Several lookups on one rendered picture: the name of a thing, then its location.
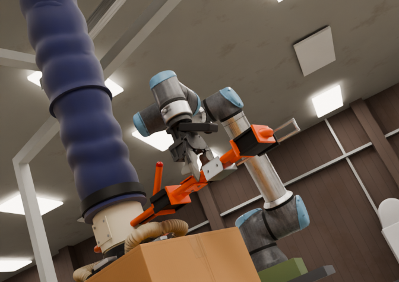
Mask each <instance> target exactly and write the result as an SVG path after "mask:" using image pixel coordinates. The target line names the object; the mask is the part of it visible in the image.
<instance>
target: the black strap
mask: <svg viewBox="0 0 399 282"><path fill-rule="evenodd" d="M132 193H138V194H143V195H144V196H145V197H146V193H145V190H144V187H143V185H142V184H141V183H139V182H122V183H117V184H114V185H110V186H107V187H105V188H102V189H100V190H98V191H96V192H93V193H92V194H90V195H89V196H87V197H86V198H84V199H83V200H82V202H81V204H80V211H81V215H82V217H83V218H84V215H85V213H86V212H87V211H88V210H89V209H90V208H91V207H93V206H95V205H97V204H99V203H101V202H103V201H105V200H107V199H110V198H113V197H116V196H120V195H124V194H132Z"/></svg>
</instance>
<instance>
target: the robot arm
mask: <svg viewBox="0 0 399 282"><path fill-rule="evenodd" d="M149 85H150V90H151V91H152V93H153V96H154V98H155V101H156V102H155V103H153V104H152V105H150V106H149V107H146V108H145V109H143V110H142V111H140V112H137V113H136V114H135V115H134V116H133V122H134V125H135V127H136V129H137V131H138V132H139V133H140V135H142V136H143V137H150V135H152V134H154V133H156V132H162V131H166V133H167V135H171V136H172V138H173V141H174V143H173V144H172V145H170V146H169V147H168V148H169V151H170V153H171V155H172V159H173V161H174V162H185V165H184V167H183V169H182V170H181V174H182V175H183V176H185V175H188V174H191V173H192V175H193V177H194V178H195V180H196V181H197V182H199V181H200V176H201V173H200V171H202V167H203V166H204V165H205V164H207V163H208V162H209V161H211V160H212V159H213V158H214V155H213V152H212V151H211V149H210V147H209V146H208V145H207V144H206V142H205V141H204V140H203V138H202V137H201V136H200V135H198V132H204V133H206V134H211V133H213V132H218V124H216V123H214V122H216V121H218V120H219V121H220V122H221V123H222V125H223V126H224V128H225V130H226V132H227V134H228V135H229V137H230V139H231V140H233V139H234V138H236V137H237V136H238V135H240V134H241V133H242V132H244V131H245V130H247V129H248V128H249V127H251V126H250V124H249V122H248V120H247V118H246V116H245V115H244V113H243V110H242V108H243V103H242V101H241V99H240V97H239V96H238V95H237V94H236V92H235V91H234V90H233V89H232V88H230V87H226V88H224V89H222V90H219V91H218V92H216V93H214V94H213V95H211V96H210V97H207V98H206V99H204V100H202V101H200V98H199V97H198V95H197V94H196V93H195V92H194V91H192V90H190V89H189V88H188V87H186V86H185V85H183V84H182V83H180V82H179V81H178V79H177V75H176V74H175V73H174V72H173V71H162V72H160V73H158V74H156V75H155V76H153V77H152V78H151V80H150V83H149ZM200 153H203V154H201V155H199V154H200ZM197 155H199V160H200V162H201V164H202V165H201V168H200V171H199V165H198V163H197V160H198V156H197ZM244 164H245V166H246V168H247V170H248V171H249V173H250V175H251V176H252V178H253V180H254V182H255V184H256V186H257V187H258V189H259V191H260V193H261V195H262V196H263V198H264V200H265V203H264V209H265V210H264V211H263V210H262V209H261V208H257V209H254V210H251V211H248V212H247V213H245V214H244V215H242V216H240V217H239V218H238V219H237V220H236V222H235V225H236V227H238V229H239V231H240V233H241V235H242V238H243V241H244V243H245V245H246V248H247V250H248V252H249V254H250V257H251V259H252V262H253V263H254V266H255V269H256V271H257V272H260V271H262V270H265V269H267V268H269V267H272V266H275V265H277V264H279V263H282V262H284V261H286V260H288V259H287V256H285V254H284V253H282V251H281V250H280V249H279V248H278V246H277V244H276V240H279V239H281V238H283V237H286V236H288V235H290V234H293V233H295V232H298V231H299V230H302V229H304V228H305V227H307V226H309V223H310V221H309V216H308V212H307V210H306V207H305V205H304V203H303V201H302V199H301V197H300V196H299V195H296V196H294V195H293V192H291V191H287V190H286V189H285V187H284V185H283V183H282V182H281V180H280V178H279V176H278V174H277V172H276V171H275V169H274V167H273V165H272V164H271V162H270V160H269V158H268V156H267V155H266V153H265V154H264V155H262V156H261V157H259V156H257V155H256V156H255V157H253V158H251V159H249V160H247V161H246V162H244Z"/></svg>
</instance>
